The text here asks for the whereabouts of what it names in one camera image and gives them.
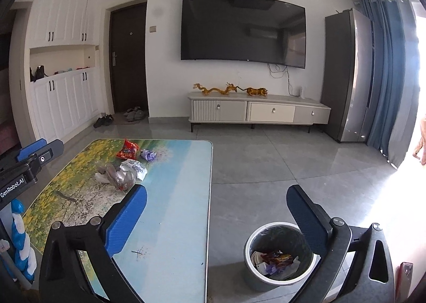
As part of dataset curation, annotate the golden dragon figurine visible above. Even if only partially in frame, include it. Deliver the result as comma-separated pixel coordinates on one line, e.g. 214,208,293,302
193,83,237,95

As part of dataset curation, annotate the large black wall television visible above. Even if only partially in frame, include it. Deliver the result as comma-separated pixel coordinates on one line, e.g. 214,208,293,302
181,0,306,69

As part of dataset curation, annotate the black shoes pair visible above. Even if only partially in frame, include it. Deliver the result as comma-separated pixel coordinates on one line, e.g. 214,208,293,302
93,115,114,129

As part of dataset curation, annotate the grey tall refrigerator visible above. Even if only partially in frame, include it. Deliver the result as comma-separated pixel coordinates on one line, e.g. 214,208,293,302
321,9,373,142

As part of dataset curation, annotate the white round trash bin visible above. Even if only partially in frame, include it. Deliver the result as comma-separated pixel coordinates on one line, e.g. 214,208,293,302
244,222,318,292

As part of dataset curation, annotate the silver foil wrapper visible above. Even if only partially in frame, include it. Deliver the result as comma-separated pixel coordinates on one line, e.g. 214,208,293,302
120,159,148,184

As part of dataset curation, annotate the purple wrapper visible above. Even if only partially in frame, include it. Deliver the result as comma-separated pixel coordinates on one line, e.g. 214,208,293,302
140,149,157,162

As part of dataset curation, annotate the trash inside bin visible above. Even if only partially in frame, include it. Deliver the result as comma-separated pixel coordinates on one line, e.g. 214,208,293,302
251,250,300,281

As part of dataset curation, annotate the clear plastic bag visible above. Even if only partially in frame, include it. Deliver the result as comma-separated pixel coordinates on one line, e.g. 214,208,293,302
95,162,136,191

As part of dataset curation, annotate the grey slippers pair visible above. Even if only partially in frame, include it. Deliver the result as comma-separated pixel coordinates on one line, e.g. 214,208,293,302
124,106,148,122

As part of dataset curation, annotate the white wall cupboard unit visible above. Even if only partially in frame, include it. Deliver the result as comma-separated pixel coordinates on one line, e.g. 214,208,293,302
9,0,104,146

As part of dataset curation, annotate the red snack wrapper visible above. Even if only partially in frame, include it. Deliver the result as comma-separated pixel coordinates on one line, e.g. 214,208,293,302
116,138,140,160

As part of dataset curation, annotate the dark brown entrance door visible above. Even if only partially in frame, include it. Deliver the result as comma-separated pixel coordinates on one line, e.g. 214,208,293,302
109,2,149,113

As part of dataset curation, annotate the landscape print table mat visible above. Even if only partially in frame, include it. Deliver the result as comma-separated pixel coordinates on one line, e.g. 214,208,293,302
24,139,213,302

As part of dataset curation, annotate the golden tiger figurine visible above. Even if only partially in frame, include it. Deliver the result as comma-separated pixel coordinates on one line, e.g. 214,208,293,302
237,86,268,97

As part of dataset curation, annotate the white grey TV cabinet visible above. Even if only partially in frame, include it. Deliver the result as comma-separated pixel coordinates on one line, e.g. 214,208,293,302
188,92,331,126

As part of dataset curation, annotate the blue curtain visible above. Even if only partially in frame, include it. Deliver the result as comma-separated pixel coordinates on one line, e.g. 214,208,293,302
356,0,420,167

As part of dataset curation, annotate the black handbag on shelf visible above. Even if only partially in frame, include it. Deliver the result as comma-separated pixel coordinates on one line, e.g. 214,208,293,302
30,65,47,82

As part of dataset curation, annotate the white router on cabinet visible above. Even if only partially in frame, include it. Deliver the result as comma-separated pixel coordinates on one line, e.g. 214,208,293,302
299,87,305,99

